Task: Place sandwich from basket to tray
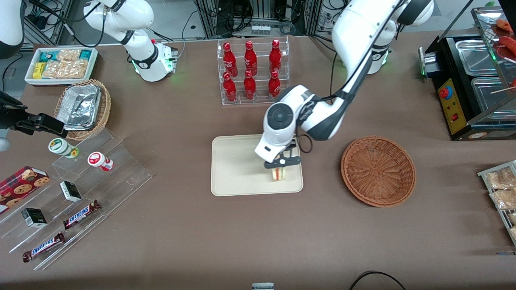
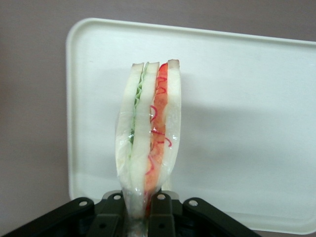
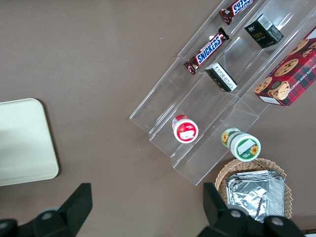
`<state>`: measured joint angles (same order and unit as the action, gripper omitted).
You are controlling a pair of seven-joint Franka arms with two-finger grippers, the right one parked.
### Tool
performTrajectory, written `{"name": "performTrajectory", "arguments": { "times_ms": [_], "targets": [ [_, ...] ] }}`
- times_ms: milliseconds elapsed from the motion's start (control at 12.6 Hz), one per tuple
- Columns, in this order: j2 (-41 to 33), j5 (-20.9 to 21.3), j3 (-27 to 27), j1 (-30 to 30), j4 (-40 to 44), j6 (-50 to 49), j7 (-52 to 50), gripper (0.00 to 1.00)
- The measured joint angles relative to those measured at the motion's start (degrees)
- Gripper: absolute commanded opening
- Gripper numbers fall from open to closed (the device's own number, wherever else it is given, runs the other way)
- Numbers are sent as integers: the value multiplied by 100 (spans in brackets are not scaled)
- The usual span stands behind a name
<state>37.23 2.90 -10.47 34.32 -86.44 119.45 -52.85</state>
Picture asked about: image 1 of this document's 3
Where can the clear acrylic stepped display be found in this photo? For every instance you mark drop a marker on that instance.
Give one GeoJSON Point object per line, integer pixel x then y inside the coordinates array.
{"type": "Point", "coordinates": [121, 177]}

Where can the snickers chocolate bar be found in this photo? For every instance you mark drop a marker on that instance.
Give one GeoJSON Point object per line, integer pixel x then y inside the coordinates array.
{"type": "Point", "coordinates": [80, 214]}
{"type": "Point", "coordinates": [43, 247]}

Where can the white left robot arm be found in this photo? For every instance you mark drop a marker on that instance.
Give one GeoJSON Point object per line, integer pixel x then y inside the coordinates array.
{"type": "Point", "coordinates": [354, 32]}

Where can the black hot food display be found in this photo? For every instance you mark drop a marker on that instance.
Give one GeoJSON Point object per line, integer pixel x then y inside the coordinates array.
{"type": "Point", "coordinates": [453, 104]}

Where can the stacked aluminium foil trays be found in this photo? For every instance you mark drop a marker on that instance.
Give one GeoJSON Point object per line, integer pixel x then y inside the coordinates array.
{"type": "Point", "coordinates": [79, 106]}

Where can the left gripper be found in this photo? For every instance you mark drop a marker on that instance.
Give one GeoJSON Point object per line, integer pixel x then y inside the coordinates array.
{"type": "Point", "coordinates": [292, 145]}

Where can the white power strip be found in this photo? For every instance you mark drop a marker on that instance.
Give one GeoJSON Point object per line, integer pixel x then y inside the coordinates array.
{"type": "Point", "coordinates": [261, 29]}

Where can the teal snack packet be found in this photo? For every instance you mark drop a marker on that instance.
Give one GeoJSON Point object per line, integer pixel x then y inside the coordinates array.
{"type": "Point", "coordinates": [85, 54]}

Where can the small grey device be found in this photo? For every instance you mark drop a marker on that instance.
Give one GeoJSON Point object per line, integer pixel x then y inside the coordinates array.
{"type": "Point", "coordinates": [263, 286]}

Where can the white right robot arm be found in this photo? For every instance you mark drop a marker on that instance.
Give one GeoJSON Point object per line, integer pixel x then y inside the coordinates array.
{"type": "Point", "coordinates": [137, 16]}

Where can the red cola bottle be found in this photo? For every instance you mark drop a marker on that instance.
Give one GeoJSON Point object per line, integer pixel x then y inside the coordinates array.
{"type": "Point", "coordinates": [229, 88]}
{"type": "Point", "coordinates": [274, 86]}
{"type": "Point", "coordinates": [275, 56]}
{"type": "Point", "coordinates": [230, 60]}
{"type": "Point", "coordinates": [249, 86]}
{"type": "Point", "coordinates": [250, 58]}

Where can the clear acrylic bottle rack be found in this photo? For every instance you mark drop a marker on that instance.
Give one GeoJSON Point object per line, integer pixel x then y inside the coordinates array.
{"type": "Point", "coordinates": [258, 98]}

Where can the green snack packet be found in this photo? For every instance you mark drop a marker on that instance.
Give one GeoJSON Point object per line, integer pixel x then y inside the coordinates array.
{"type": "Point", "coordinates": [47, 55]}

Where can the triangular sandwich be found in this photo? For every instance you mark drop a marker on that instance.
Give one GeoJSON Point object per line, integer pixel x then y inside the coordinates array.
{"type": "Point", "coordinates": [280, 174]}

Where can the oval wicker basket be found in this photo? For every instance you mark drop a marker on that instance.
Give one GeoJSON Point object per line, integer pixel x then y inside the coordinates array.
{"type": "Point", "coordinates": [105, 108]}

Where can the yellow snack packet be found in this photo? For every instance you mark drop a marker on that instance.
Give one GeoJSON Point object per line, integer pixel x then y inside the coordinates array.
{"type": "Point", "coordinates": [38, 70]}

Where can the beige plastic tray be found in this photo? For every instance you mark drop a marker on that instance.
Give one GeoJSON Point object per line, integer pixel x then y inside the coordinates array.
{"type": "Point", "coordinates": [238, 169]}

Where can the small black carton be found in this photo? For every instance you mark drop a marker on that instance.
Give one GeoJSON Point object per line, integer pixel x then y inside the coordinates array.
{"type": "Point", "coordinates": [71, 191]}
{"type": "Point", "coordinates": [34, 217]}

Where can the clear bag of crackers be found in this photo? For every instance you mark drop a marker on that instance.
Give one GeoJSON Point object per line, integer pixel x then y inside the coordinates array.
{"type": "Point", "coordinates": [512, 218]}
{"type": "Point", "coordinates": [500, 179]}
{"type": "Point", "coordinates": [513, 233]}
{"type": "Point", "coordinates": [504, 198]}

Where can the small clear cracker bag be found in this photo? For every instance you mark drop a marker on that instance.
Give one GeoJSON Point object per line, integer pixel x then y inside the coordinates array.
{"type": "Point", "coordinates": [68, 54]}

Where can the green lid yogurt cup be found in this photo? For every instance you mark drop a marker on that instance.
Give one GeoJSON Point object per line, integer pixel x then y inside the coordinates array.
{"type": "Point", "coordinates": [60, 146]}

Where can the red cookie box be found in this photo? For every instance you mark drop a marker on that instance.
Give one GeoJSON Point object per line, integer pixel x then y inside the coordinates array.
{"type": "Point", "coordinates": [20, 185]}

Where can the large clear cracker bag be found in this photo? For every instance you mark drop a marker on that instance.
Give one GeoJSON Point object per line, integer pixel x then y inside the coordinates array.
{"type": "Point", "coordinates": [64, 69]}

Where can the white rectangular snack bin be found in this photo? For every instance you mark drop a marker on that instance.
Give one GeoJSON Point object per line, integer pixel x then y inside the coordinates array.
{"type": "Point", "coordinates": [30, 78]}

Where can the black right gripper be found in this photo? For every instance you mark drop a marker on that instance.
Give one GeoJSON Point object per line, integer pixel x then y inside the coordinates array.
{"type": "Point", "coordinates": [15, 119]}

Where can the round brown wicker basket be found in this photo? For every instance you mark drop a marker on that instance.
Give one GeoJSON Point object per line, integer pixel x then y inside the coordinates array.
{"type": "Point", "coordinates": [378, 171]}

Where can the steel food pan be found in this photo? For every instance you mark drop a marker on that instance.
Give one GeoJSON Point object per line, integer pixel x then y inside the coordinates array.
{"type": "Point", "coordinates": [489, 100]}
{"type": "Point", "coordinates": [475, 56]}

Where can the red lid yogurt cup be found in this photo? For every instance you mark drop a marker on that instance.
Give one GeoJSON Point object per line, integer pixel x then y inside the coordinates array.
{"type": "Point", "coordinates": [97, 159]}

